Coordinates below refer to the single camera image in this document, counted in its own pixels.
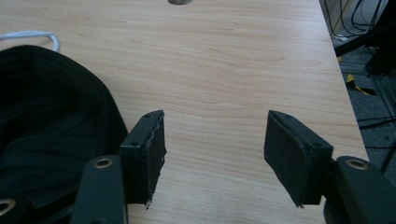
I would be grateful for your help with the black metal stand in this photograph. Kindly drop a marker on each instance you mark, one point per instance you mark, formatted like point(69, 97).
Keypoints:
point(373, 40)

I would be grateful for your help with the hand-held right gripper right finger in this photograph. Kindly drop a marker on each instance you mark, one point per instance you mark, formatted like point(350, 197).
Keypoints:
point(289, 155)

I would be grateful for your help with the black ribbed cloth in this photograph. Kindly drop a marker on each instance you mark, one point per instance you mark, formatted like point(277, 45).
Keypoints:
point(53, 124)

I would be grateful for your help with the yellow black tape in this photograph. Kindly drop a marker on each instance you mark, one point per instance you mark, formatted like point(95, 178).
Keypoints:
point(358, 85)

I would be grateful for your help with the round grey object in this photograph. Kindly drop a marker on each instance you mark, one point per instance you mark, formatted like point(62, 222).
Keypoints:
point(180, 1)

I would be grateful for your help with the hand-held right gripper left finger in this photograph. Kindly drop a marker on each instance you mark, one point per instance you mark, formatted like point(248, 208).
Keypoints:
point(146, 155)

